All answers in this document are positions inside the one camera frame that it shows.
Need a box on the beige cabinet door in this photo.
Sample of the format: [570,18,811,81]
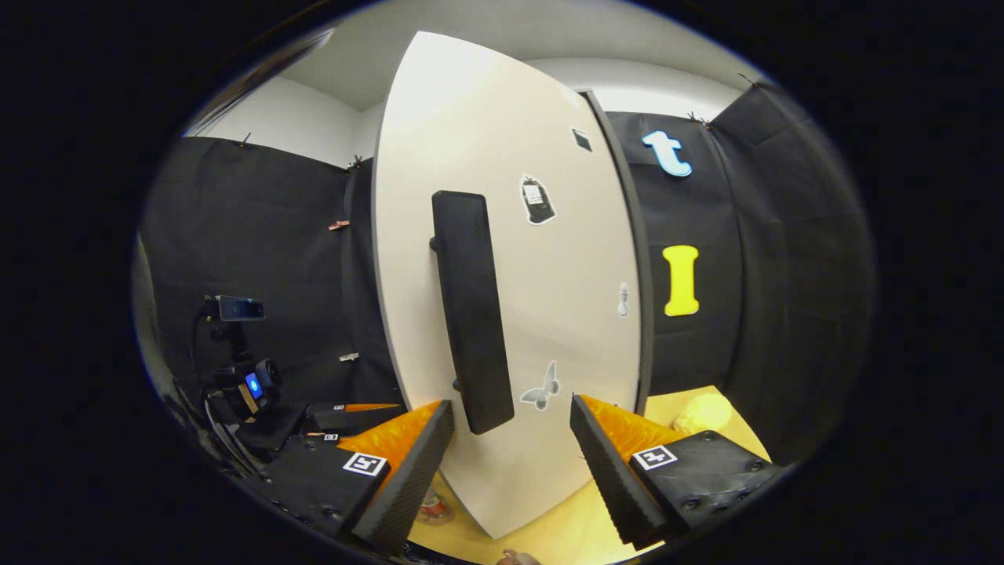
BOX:
[371,31,644,541]

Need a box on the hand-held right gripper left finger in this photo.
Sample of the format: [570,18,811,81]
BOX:
[259,399,456,556]

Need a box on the yellow lumpy object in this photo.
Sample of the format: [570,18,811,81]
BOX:
[673,392,734,436]

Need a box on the black backdrop cloth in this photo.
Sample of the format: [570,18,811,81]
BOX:
[137,78,875,472]

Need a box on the black door handle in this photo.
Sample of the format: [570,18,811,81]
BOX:
[429,190,516,436]

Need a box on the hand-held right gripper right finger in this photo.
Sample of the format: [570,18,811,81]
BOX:
[569,394,785,550]

